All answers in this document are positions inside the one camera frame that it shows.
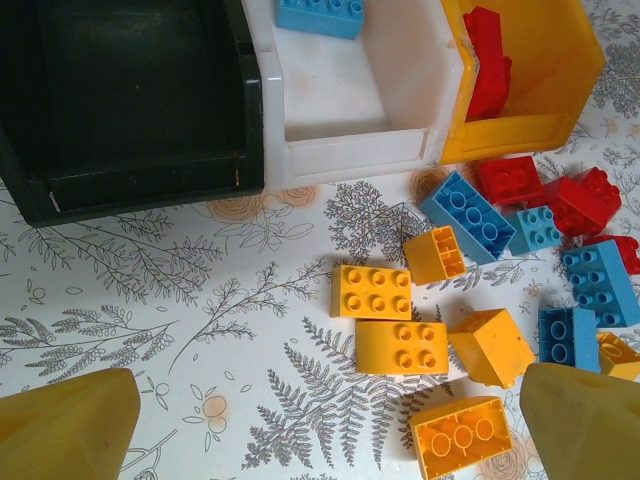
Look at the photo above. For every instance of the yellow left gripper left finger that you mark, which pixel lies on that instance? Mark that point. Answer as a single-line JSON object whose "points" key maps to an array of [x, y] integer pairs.
{"points": [[65, 430]]}

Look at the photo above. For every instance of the white plastic bin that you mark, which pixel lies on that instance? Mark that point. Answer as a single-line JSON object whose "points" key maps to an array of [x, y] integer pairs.
{"points": [[340, 95]]}

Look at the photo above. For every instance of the yellow plastic bin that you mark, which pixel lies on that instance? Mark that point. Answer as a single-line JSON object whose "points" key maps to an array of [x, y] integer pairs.
{"points": [[550, 80]]}

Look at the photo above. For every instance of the yellow six-stud lego brick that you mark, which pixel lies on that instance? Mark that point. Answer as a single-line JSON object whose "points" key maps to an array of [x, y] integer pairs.
{"points": [[372, 292]]}

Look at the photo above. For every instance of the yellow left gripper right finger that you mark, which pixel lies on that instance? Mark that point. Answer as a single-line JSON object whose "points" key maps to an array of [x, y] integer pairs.
{"points": [[590, 430]]}

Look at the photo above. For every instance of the long blue lego brick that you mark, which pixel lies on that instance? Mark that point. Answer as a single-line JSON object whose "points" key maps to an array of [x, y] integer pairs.
{"points": [[602, 282], [467, 217]]}

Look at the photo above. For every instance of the long yellow lego brick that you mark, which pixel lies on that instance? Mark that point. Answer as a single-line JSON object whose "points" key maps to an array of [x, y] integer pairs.
{"points": [[462, 435]]}

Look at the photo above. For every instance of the yellow curved lego brick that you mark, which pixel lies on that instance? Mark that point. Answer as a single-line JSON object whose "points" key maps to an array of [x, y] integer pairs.
{"points": [[402, 347]]}

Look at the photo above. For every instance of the small blue lego brick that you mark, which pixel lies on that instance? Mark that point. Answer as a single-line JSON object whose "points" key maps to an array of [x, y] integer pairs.
{"points": [[537, 230]]}

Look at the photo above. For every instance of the black plastic bin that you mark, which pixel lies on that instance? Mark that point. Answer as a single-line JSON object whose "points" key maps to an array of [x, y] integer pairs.
{"points": [[130, 100]]}

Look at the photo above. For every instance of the small yellow lego brick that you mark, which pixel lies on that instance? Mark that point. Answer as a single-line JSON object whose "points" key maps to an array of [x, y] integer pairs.
{"points": [[435, 255]]}

